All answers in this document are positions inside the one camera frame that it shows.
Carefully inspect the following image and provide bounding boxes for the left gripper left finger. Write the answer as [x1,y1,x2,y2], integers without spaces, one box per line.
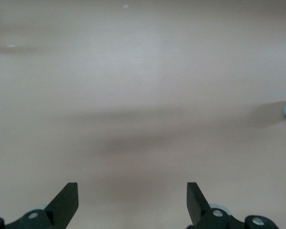
[0,182,79,229]

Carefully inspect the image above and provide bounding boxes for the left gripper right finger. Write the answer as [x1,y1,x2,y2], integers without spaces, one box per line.
[186,182,280,229]

